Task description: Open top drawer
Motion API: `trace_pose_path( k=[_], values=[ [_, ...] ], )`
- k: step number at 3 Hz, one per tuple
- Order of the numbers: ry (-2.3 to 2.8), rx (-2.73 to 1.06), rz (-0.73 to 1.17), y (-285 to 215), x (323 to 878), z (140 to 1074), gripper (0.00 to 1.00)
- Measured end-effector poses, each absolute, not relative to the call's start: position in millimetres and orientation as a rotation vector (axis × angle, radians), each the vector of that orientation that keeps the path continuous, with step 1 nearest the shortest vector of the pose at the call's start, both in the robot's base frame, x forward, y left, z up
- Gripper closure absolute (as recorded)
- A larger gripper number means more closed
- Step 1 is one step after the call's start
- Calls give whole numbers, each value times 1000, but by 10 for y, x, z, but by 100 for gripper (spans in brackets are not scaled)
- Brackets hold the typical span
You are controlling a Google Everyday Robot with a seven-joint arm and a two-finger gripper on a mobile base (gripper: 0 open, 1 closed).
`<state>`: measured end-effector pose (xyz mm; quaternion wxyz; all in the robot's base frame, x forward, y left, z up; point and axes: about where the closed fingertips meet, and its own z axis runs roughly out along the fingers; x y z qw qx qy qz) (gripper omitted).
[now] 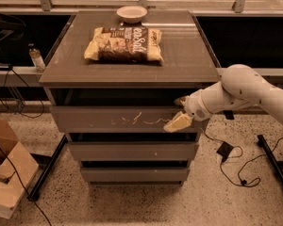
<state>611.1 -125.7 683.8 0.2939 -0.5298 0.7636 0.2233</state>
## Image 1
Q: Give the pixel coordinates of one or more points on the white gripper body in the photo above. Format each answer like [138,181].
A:
[194,107]

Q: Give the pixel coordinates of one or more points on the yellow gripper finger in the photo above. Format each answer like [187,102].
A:
[178,122]
[181,101]

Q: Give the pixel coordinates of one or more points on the grey top drawer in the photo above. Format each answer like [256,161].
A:
[112,119]

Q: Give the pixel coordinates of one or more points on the grey drawer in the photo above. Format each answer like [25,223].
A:
[134,175]
[112,119]
[125,151]

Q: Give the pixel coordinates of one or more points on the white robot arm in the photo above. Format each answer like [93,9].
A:
[240,86]

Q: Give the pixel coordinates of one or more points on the grey drawer cabinet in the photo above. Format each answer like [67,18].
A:
[187,66]

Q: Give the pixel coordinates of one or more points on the grey middle drawer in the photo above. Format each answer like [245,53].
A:
[125,151]

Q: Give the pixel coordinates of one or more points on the grey bottom drawer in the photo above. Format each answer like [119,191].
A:
[134,175]

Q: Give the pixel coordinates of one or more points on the black power adapter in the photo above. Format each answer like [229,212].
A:
[224,150]

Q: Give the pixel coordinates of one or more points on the sea salt chips bag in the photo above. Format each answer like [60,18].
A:
[125,44]

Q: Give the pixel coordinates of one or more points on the black right table leg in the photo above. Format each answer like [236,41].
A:
[276,164]

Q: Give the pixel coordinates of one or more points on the black table leg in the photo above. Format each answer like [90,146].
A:
[46,163]
[276,164]

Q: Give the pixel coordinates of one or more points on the white bowl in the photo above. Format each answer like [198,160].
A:
[132,14]

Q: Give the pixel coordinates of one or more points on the black left table leg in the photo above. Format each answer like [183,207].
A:
[46,163]

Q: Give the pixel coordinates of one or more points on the small plastic bottle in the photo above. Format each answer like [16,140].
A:
[36,57]

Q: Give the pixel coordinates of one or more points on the cardboard box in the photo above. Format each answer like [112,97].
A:
[17,170]

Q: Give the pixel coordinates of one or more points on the black device on ledge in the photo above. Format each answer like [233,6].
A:
[5,67]

